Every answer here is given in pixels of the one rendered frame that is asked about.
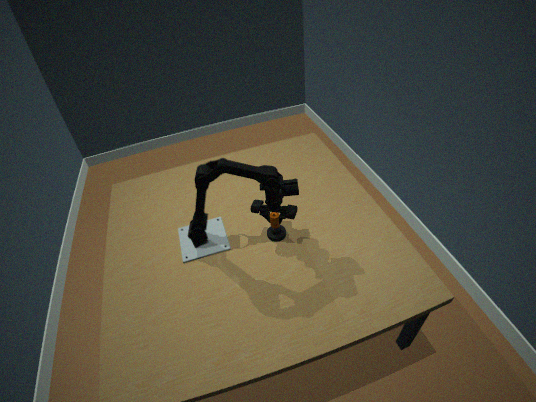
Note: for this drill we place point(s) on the orange knob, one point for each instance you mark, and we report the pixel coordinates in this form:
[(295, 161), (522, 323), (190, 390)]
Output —
[(274, 220)]

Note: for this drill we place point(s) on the dark grey round pedestal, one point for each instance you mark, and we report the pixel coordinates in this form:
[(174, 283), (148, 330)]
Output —
[(276, 234)]

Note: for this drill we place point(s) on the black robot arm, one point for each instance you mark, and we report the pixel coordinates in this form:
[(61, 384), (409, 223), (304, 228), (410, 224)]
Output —
[(268, 176)]

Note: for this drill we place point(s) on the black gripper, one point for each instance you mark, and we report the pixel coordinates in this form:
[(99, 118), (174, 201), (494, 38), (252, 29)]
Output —
[(288, 212)]

